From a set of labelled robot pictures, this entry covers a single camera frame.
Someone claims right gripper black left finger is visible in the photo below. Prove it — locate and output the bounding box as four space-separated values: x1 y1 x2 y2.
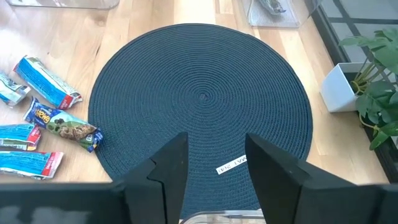
123 132 189 224

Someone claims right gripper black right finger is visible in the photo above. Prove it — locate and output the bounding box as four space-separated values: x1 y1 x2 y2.
244 133 358 224

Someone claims blue and red granola bar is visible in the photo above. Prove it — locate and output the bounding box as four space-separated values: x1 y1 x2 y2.
0 150 65 181
12 55 83 110
0 123 42 152

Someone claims blue orange-panel granola bar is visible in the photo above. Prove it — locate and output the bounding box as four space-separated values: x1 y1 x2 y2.
0 70 32 108

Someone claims white paper label strip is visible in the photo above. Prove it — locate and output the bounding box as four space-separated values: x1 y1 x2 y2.
215 154 249 175

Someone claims clear plastic bin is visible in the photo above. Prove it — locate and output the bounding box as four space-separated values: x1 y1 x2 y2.
242 0 323 29
6 0 121 10
179 210 265 224

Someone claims round dark blue woven mat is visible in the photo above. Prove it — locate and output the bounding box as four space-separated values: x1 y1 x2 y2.
88 23 314 218

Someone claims broadleaf plant in white pot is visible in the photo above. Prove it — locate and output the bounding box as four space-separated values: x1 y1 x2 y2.
320 27 398 152

